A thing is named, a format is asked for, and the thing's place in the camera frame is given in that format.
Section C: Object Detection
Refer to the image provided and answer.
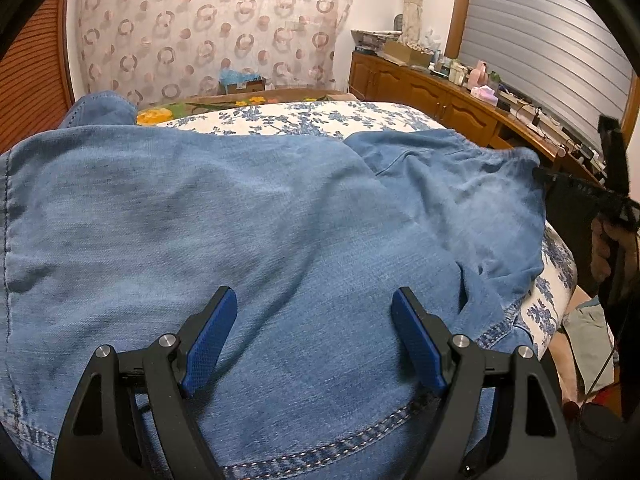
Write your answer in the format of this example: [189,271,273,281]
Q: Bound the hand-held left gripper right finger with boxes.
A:
[391,287,571,480]

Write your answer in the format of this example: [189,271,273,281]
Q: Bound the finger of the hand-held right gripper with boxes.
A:
[531,165,568,188]

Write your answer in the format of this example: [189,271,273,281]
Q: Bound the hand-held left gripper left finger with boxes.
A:
[50,286,238,480]

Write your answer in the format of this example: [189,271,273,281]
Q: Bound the blue denim pants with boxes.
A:
[0,91,548,480]

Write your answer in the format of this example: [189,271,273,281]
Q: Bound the person's right hand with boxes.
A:
[590,217,618,283]

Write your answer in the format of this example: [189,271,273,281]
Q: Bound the pink tissue box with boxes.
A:
[470,85,499,107]

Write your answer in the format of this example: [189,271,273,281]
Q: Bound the pink bottle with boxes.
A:
[467,60,490,88]

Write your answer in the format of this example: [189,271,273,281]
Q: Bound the pale green waste bin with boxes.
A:
[565,296,617,363]

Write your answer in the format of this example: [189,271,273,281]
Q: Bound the grey window blind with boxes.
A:
[457,0,636,151]

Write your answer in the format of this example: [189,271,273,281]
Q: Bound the wooden sideboard cabinet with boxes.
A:
[348,50,608,181]

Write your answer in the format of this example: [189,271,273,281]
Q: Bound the open cardboard box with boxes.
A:
[382,40,432,67]

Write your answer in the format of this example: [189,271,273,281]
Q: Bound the cardboard box with blue filling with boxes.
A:
[218,69,267,96]

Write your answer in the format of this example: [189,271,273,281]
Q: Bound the circle-patterned sheer curtain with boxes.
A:
[65,0,356,106]

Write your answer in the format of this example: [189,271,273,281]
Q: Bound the wooden window frame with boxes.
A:
[445,0,475,58]

